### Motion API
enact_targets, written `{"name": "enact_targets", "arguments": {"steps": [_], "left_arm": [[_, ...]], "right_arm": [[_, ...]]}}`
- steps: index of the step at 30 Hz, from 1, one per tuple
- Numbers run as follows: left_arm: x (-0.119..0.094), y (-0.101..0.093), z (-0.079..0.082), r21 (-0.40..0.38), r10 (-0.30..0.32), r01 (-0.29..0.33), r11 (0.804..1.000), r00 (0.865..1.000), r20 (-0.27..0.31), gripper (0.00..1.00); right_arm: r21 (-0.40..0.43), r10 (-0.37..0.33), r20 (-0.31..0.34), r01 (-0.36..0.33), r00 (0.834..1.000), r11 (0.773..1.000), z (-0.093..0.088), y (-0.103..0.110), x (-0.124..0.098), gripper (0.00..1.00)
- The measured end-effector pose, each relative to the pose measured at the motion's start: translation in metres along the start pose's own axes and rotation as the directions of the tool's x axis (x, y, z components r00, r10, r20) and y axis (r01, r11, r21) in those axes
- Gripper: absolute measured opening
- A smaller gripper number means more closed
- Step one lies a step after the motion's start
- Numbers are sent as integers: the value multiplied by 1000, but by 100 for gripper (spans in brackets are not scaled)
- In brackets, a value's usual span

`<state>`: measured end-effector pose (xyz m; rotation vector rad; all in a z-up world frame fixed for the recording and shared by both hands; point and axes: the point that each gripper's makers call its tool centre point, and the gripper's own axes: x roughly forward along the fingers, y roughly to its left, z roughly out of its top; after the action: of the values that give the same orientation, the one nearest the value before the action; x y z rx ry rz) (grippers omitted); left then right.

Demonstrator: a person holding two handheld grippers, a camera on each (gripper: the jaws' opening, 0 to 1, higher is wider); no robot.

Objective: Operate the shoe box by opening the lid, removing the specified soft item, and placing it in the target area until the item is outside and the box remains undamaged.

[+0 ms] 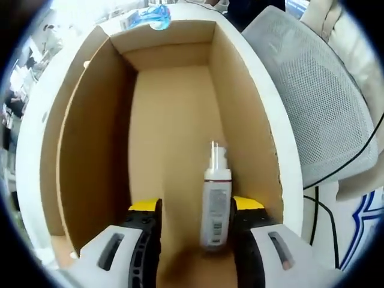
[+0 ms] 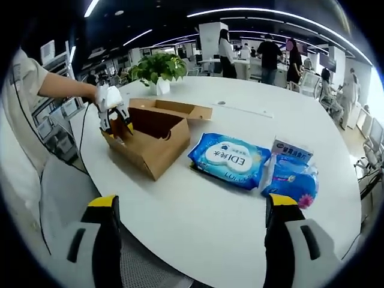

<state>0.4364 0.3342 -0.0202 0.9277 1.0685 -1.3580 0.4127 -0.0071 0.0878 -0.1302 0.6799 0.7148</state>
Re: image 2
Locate blue plastic soft pack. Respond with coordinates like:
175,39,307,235
259,152,320,210

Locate white office desk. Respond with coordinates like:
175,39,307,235
199,56,262,80

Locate grey metal shelving unit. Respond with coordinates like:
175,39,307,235
29,40,88,163

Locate person's light shirt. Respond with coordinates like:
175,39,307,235
0,47,52,229

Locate brown cardboard shoe box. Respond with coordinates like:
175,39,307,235
101,98,214,182

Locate blue wet wipes soft pack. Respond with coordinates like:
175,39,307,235
187,132,272,191

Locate purple wall screen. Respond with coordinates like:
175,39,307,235
319,53,337,71

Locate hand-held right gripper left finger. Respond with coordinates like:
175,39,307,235
58,194,124,288

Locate group of white office chairs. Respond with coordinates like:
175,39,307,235
295,70,384,181

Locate straight ceiling light strip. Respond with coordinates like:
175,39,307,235
83,0,100,18

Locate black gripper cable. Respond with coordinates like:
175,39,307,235
11,74,91,178

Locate short ceiling light strip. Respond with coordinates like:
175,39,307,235
122,29,153,46

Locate green plant in white pot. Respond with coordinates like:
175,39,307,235
128,53,188,96

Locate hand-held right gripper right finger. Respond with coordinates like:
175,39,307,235
264,193,344,288

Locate white medicine box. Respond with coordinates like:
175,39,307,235
271,135,314,164

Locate long curved ceiling light strip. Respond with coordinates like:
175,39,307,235
186,7,373,65

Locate person's left hand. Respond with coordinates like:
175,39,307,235
82,83,101,104

